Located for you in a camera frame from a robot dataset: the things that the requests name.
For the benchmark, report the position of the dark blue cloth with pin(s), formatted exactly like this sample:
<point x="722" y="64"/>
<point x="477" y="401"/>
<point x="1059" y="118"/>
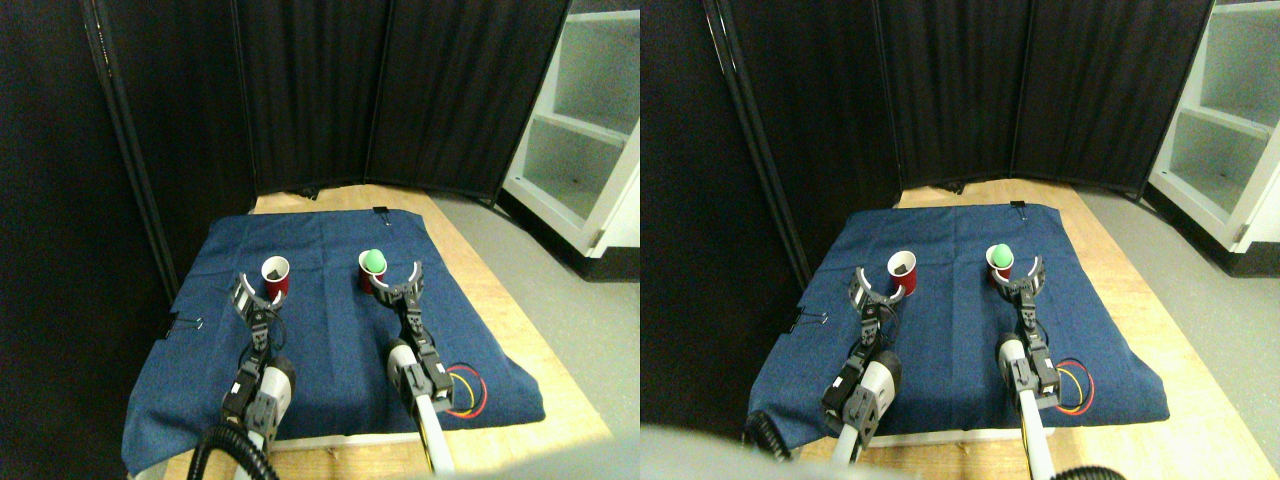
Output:
<point x="950" y="340"/>
<point x="330" y="340"/>

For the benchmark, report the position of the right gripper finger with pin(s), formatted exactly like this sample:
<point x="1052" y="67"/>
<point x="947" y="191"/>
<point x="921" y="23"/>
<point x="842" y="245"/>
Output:
<point x="1005" y="286"/>
<point x="1037" y="274"/>
<point x="415" y="280"/>
<point x="385" y="291"/>

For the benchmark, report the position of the white shelf unit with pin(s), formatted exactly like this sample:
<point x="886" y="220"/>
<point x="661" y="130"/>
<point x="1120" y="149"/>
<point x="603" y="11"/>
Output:
<point x="580" y="150"/>
<point x="1225" y="140"/>

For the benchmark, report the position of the green ball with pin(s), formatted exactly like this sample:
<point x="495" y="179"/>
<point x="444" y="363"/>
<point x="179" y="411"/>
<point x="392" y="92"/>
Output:
<point x="1000" y="255"/>
<point x="375" y="260"/>

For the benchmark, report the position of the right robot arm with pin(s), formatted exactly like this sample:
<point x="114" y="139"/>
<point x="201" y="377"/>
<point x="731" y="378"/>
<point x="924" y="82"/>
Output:
<point x="1030" y="420"/>
<point x="425" y="410"/>

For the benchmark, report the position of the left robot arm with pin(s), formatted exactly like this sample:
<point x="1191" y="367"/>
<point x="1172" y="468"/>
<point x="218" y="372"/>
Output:
<point x="268" y="395"/>
<point x="870" y="390"/>

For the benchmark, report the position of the curtain stand pole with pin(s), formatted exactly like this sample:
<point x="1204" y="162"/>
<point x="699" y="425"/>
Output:
<point x="122" y="120"/>
<point x="747" y="120"/>

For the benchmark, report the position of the curtain stand foot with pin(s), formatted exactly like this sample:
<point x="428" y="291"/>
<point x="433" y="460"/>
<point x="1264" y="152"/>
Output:
<point x="952" y="187"/>
<point x="308" y="192"/>

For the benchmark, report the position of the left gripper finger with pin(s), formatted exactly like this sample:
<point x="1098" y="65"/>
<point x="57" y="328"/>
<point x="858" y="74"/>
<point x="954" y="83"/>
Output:
<point x="900" y="298"/>
<point x="240" y="296"/>
<point x="857" y="291"/>
<point x="278" y="302"/>

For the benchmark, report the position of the red cup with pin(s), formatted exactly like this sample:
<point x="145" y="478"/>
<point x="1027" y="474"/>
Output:
<point x="366" y="282"/>
<point x="276" y="270"/>
<point x="992" y="276"/>
<point x="902" y="265"/>

